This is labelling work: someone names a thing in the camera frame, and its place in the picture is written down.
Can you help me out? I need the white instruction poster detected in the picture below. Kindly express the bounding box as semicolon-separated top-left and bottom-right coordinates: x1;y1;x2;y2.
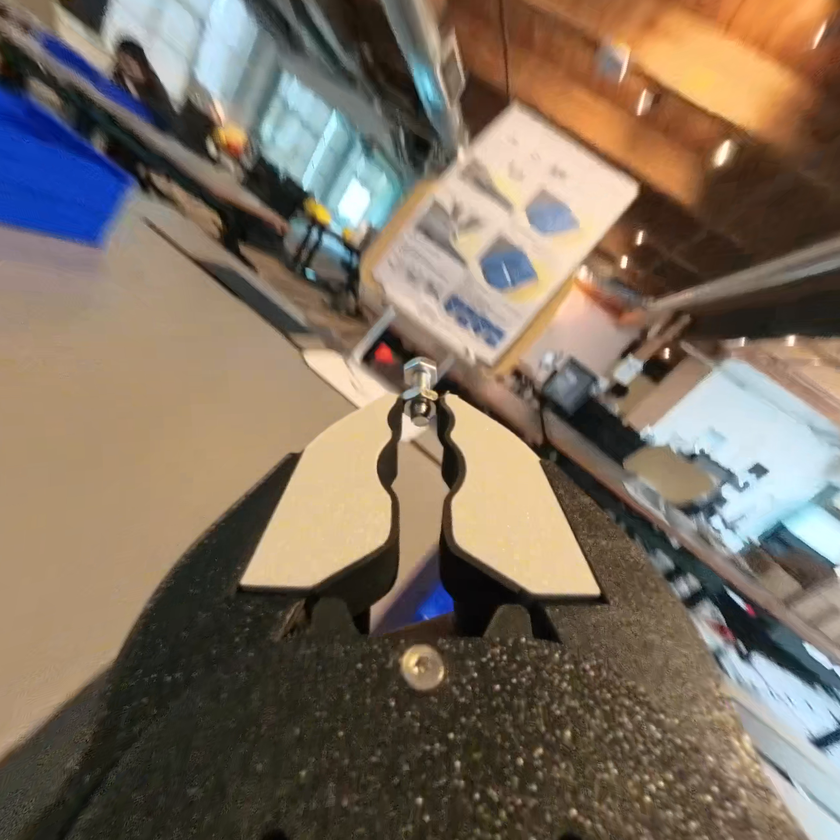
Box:
361;101;641;367

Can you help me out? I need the white poster stand base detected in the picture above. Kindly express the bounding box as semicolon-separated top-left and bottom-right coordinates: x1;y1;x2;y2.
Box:
300;346;397;410

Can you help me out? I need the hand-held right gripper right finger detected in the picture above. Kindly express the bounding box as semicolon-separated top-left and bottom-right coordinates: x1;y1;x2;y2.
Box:
440;394;602;605

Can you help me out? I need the blue plastic bin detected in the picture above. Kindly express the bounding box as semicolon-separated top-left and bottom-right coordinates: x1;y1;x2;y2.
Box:
413;582;458;626
0;86;140;248

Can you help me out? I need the black desk mat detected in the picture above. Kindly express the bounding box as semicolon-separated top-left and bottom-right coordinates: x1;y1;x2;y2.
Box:
142;214;312;337

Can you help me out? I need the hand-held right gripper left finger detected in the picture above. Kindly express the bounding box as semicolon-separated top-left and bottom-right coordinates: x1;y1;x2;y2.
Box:
241;394;401;598

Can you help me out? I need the small black monitor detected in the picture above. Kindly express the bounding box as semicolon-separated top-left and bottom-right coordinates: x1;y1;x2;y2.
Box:
540;356;601;416

